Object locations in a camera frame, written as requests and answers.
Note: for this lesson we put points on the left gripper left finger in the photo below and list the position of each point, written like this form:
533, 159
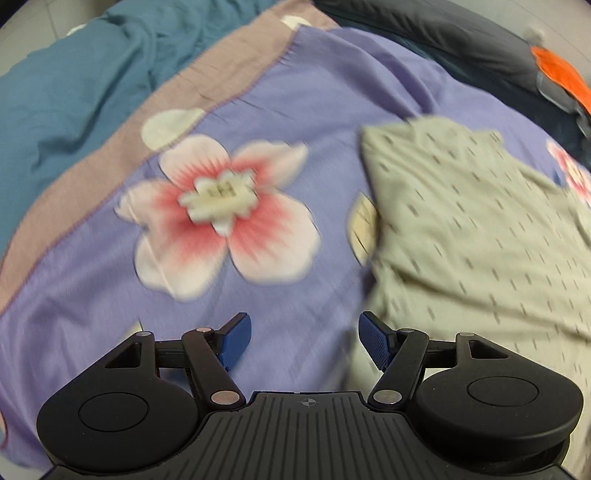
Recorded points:
207, 356

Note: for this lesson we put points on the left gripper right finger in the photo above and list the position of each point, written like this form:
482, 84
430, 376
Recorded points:
402, 356

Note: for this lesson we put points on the purple floral bed sheet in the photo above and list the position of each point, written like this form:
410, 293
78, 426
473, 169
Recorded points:
236, 186

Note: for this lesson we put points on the cream polka dot shirt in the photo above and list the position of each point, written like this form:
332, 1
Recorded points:
472, 239

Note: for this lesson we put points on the teal blanket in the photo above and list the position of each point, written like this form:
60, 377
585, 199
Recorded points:
62, 103

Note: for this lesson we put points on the orange cloth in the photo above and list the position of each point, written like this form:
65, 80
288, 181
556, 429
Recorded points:
559, 82

